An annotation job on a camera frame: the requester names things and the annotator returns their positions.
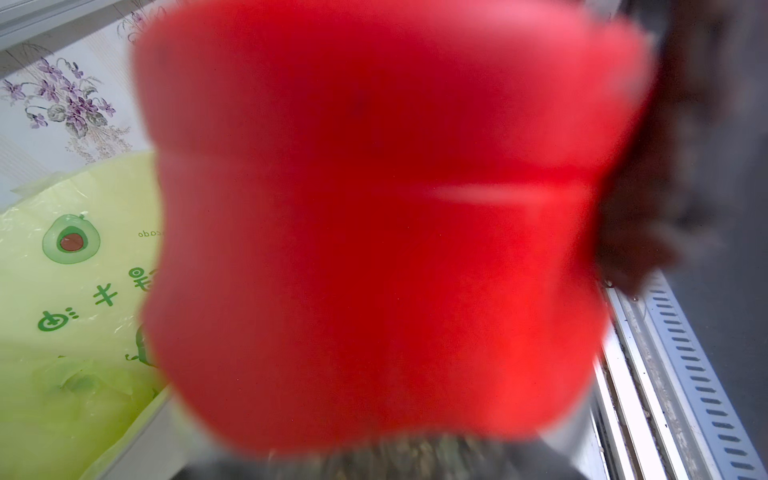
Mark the red-lid tea jar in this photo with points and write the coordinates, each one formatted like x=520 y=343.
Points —
x=378 y=248

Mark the white trash bin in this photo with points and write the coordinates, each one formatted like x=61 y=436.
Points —
x=150 y=448

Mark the aluminium rail frame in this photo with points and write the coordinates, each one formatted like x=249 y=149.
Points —
x=661 y=412

